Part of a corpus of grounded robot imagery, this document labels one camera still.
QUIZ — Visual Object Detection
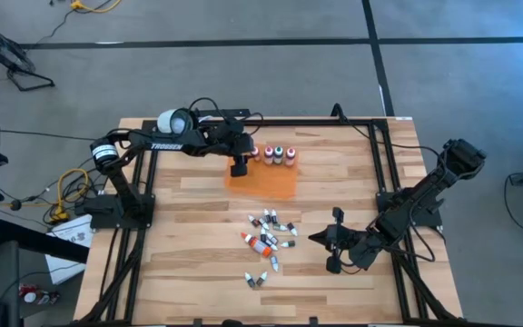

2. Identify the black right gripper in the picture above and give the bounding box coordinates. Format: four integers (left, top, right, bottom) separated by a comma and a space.
309, 206, 367, 273

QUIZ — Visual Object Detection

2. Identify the black power strip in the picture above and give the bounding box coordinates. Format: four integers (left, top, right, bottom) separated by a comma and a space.
197, 107, 252, 118

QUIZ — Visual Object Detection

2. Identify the orange mat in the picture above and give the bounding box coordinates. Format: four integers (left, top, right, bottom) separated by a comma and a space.
223, 144, 300, 201

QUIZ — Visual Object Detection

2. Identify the white spot lamp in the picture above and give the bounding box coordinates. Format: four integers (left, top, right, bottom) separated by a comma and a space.
156, 107, 199, 136

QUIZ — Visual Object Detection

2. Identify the white paper sheet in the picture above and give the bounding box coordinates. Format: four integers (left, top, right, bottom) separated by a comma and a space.
45, 213, 94, 249
43, 253, 88, 286

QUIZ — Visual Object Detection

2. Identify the black beam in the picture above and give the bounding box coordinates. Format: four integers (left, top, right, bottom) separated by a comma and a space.
0, 219, 91, 265

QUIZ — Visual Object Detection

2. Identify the red white packet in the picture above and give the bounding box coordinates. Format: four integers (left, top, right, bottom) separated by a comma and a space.
18, 283, 62, 306

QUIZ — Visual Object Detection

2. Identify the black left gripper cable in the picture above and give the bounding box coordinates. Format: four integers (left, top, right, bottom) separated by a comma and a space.
187, 96, 265, 137

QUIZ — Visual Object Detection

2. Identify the black aluminium table frame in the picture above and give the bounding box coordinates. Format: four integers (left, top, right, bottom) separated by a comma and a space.
74, 116, 467, 327

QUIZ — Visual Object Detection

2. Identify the black table cable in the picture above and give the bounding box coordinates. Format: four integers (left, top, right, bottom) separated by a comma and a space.
331, 103, 447, 158

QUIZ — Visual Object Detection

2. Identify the yellow cable coil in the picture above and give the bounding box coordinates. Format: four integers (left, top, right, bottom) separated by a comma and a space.
52, 167, 93, 224

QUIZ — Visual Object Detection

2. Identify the yellow floor cable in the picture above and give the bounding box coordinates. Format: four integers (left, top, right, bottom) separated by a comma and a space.
69, 0, 123, 14

